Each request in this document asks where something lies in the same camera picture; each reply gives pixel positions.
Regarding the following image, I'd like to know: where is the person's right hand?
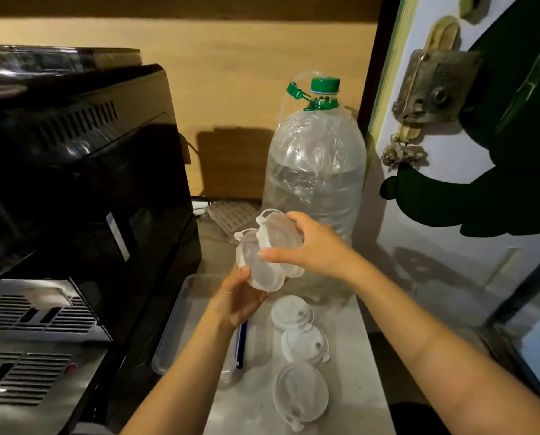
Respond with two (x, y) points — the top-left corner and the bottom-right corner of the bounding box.
(257, 211), (361, 285)

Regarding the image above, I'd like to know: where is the person's left hand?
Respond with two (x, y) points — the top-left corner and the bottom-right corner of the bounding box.
(204, 263), (271, 334)

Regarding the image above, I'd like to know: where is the clear rectangular plastic tray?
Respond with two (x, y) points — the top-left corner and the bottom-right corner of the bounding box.
(152, 274), (249, 388)

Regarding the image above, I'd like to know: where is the clear plastic lid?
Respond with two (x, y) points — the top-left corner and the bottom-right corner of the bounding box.
(273, 362), (330, 432)

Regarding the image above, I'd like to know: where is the person's left forearm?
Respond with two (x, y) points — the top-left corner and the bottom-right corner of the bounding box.
(120, 310), (239, 435)

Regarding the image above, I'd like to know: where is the person's right forearm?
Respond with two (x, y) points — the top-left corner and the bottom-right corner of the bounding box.
(344, 257), (540, 435)

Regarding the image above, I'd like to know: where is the large clear water bottle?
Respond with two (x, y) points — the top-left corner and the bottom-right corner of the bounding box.
(262, 92), (367, 291)

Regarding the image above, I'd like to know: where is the perforated clear plastic tray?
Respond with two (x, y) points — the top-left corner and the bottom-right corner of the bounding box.
(206, 201), (264, 243)

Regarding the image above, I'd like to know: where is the white door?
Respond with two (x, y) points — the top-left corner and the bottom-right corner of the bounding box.
(369, 0), (540, 329)

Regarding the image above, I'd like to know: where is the green bottle cap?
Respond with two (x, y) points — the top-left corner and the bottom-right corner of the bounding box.
(310, 76), (341, 95)

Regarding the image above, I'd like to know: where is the black coffee machine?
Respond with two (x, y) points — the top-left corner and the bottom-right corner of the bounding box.
(0, 63), (202, 435)

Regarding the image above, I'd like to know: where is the green cartoon door sticker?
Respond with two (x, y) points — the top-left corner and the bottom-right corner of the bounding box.
(379, 0), (540, 239)

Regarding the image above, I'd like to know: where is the metal door lock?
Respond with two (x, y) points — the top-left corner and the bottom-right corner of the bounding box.
(392, 48), (484, 125)
(399, 15), (461, 141)

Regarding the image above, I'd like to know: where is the large silver drip tray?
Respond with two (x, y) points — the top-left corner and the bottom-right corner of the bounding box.
(0, 341), (110, 435)

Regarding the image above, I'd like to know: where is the dark framed glass panel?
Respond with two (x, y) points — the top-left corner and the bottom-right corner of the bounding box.
(485, 242), (540, 411)

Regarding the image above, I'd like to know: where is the beige plastic hook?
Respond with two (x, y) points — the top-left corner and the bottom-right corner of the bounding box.
(459, 0), (484, 19)

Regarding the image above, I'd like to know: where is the coffee bean hopper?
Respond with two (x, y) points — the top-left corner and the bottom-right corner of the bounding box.
(0, 43), (143, 86)

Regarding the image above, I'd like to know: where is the green bottle handle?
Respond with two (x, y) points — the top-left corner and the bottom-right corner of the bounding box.
(286, 82), (339, 112)

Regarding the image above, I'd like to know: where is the dark door frame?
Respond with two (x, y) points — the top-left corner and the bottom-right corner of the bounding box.
(356, 0), (403, 132)

